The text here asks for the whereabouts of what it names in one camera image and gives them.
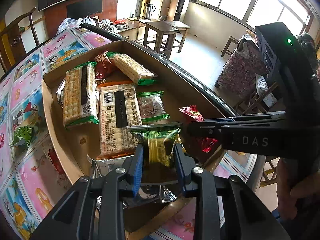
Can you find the silver foil snack bag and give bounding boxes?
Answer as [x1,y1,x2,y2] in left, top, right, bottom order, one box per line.
[56,78,66,108]

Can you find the floral plastic tablecloth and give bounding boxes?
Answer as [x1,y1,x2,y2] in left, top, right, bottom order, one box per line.
[0,24,258,240]

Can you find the floral covered seat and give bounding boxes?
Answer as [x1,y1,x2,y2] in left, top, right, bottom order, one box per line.
[215,34,268,99]

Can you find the dark red snack bag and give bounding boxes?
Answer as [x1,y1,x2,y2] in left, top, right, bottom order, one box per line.
[94,52,116,80]

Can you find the cardboard box tray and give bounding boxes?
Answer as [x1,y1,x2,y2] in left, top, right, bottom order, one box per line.
[32,40,235,239]

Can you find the white plastic bag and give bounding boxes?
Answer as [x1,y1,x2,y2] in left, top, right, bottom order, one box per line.
[56,16,97,34]

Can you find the wooden stool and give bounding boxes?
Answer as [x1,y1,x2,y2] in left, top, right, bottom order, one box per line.
[143,21,190,59]

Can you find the white red snack packet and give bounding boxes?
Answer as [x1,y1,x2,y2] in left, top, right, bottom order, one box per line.
[42,143,71,190]

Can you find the yellow olive snack packet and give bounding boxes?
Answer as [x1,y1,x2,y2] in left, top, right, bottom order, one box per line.
[129,122,181,168]

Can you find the wooden chair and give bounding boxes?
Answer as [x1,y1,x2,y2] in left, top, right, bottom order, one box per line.
[1,7,40,73]

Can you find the metal kettle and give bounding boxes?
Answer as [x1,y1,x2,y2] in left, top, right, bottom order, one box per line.
[144,3,156,20]

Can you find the orange cracker pack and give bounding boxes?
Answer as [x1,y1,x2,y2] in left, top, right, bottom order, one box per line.
[97,83,142,160]

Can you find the green cracker pack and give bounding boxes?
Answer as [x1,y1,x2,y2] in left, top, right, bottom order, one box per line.
[107,51,156,86]
[62,61,99,128]

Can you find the clear green edge snack packet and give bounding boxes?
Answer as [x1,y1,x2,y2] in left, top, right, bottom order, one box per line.
[137,91,170,124]

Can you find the small green candy packet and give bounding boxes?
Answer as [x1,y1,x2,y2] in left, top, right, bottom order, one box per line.
[9,126,35,150]

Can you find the red yellow candy bar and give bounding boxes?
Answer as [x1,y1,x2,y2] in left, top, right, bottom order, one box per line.
[179,105,217,153]

